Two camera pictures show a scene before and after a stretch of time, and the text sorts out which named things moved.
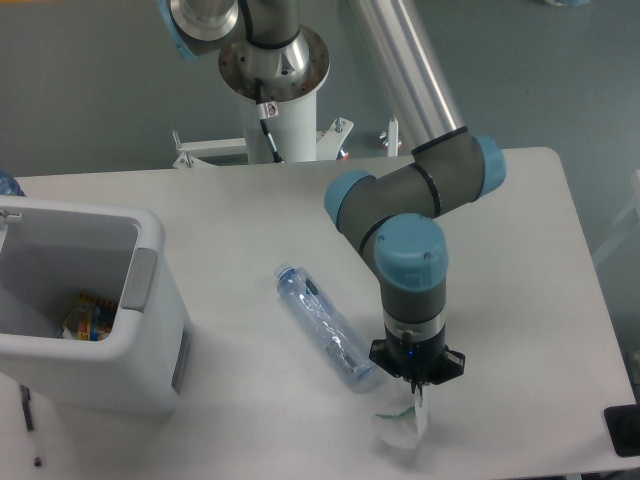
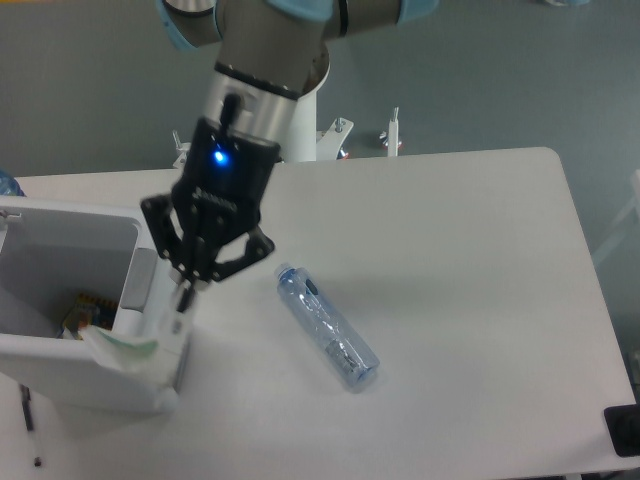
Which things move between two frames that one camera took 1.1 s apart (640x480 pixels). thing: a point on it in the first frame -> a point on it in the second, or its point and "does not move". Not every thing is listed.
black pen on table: (28, 415) does not move
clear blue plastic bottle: (313, 304) does not move
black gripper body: (428, 361) -> (223, 180)
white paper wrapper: (405, 429) -> (156, 362)
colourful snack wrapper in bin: (90, 319) does not move
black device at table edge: (623, 423) does not move
